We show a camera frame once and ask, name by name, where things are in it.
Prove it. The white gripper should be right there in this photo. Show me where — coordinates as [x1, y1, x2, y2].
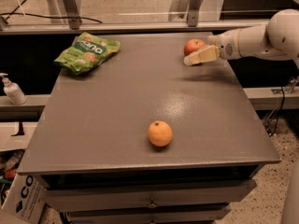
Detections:
[183, 29, 241, 66]

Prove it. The red apple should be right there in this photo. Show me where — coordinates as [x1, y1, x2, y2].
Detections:
[184, 38, 206, 56]

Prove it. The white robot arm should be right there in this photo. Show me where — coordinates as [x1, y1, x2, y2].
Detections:
[184, 9, 299, 224]

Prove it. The orange fruit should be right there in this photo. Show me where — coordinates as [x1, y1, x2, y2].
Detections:
[148, 120, 173, 147]

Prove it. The green snack bag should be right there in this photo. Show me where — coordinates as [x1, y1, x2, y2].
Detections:
[54, 32, 121, 76]

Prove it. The grey drawer cabinet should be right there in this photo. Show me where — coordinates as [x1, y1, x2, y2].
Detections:
[19, 34, 279, 224]

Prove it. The white pump bottle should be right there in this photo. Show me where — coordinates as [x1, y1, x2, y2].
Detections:
[0, 73, 26, 105]

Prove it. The white cardboard box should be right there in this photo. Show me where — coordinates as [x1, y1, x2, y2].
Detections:
[1, 175, 45, 224]

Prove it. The black cable right side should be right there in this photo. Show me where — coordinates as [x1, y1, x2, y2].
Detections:
[266, 86, 287, 138]

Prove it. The metal frame rail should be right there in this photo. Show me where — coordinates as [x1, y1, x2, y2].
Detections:
[0, 19, 270, 35]

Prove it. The black cable on floor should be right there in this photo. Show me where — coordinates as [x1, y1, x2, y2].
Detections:
[0, 0, 104, 25]

